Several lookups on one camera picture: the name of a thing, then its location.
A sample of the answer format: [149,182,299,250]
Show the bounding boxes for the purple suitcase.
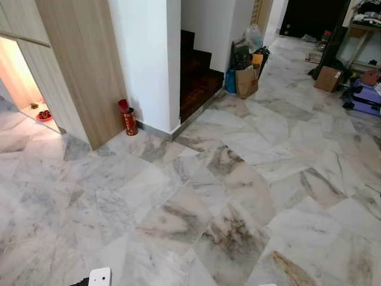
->
[343,77,381,116]

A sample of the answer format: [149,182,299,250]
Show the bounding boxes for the small plain cardboard box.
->
[314,66,343,93]

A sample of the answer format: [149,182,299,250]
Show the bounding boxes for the brown paper bag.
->
[235,64,260,100]

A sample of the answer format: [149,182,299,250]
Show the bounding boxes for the blue bag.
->
[224,69,237,94]

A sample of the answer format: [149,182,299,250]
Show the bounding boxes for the clear plastic bag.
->
[244,25,264,53]

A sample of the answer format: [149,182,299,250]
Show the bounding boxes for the dark wooden staircase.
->
[180,30,225,123]

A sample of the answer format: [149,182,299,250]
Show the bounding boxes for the red cylindrical tin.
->
[118,99,139,136]

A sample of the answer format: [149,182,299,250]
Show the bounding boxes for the light wooden cabinet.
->
[0,0,129,150]

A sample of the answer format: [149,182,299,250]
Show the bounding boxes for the small red bowl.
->
[36,109,54,122]

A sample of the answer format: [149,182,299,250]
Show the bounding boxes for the wooden frame table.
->
[342,23,381,69]

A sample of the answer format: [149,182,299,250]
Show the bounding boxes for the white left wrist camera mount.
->
[88,268,113,286]

